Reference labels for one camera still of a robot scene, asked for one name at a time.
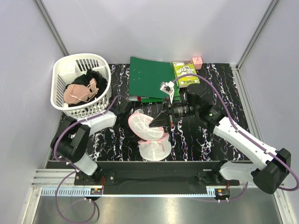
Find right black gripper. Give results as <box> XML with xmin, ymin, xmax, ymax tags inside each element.
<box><xmin>149</xmin><ymin>97</ymin><xmax>198</xmax><ymax>127</ymax></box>

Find white mesh laundry bag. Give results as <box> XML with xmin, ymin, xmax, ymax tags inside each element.
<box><xmin>128</xmin><ymin>109</ymin><xmax>172</xmax><ymax>161</ymax></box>

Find beige pink bra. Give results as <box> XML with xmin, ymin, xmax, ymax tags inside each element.
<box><xmin>64</xmin><ymin>78</ymin><xmax>99</xmax><ymax>105</ymax></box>

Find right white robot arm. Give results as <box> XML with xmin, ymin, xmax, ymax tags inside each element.
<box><xmin>149</xmin><ymin>82</ymin><xmax>291</xmax><ymax>194</ymax></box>

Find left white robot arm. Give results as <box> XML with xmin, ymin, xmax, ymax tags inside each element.
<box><xmin>50</xmin><ymin>101</ymin><xmax>140</xmax><ymax>185</ymax></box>

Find white plastic laundry basket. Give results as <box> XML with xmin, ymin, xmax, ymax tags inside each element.
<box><xmin>50</xmin><ymin>53</ymin><xmax>112</xmax><ymax>119</ymax></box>

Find black marbled table mat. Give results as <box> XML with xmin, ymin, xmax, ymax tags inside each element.
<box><xmin>48</xmin><ymin>63</ymin><xmax>259</xmax><ymax>162</ymax></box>

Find black clothes in basket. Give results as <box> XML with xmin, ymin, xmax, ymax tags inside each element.
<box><xmin>63</xmin><ymin>70</ymin><xmax>107</xmax><ymax>107</ymax></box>

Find green folder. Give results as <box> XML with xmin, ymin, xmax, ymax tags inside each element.
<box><xmin>128</xmin><ymin>56</ymin><xmax>175</xmax><ymax>103</ymax></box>

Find green book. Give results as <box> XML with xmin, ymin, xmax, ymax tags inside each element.
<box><xmin>172</xmin><ymin>61</ymin><xmax>200</xmax><ymax>88</ymax></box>

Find pink small box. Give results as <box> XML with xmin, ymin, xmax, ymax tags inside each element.
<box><xmin>192</xmin><ymin>56</ymin><xmax>203</xmax><ymax>70</ymax></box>

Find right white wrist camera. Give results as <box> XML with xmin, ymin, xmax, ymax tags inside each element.
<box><xmin>160</xmin><ymin>81</ymin><xmax>174</xmax><ymax>104</ymax></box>

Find black mounting base plate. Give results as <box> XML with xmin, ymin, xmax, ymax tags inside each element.
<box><xmin>74</xmin><ymin>161</ymin><xmax>240</xmax><ymax>196</ymax></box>

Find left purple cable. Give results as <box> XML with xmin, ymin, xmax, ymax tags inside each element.
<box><xmin>53</xmin><ymin>94</ymin><xmax>128</xmax><ymax>222</ymax></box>

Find purple cable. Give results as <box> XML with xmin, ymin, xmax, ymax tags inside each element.
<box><xmin>172</xmin><ymin>74</ymin><xmax>299</xmax><ymax>192</ymax></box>
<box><xmin>53</xmin><ymin>94</ymin><xmax>128</xmax><ymax>222</ymax></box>

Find white cable duct rail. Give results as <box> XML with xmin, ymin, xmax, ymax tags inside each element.
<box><xmin>41</xmin><ymin>187</ymin><xmax>102</xmax><ymax>197</ymax></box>

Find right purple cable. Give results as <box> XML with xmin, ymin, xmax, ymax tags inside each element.
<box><xmin>172</xmin><ymin>74</ymin><xmax>299</xmax><ymax>192</ymax></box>

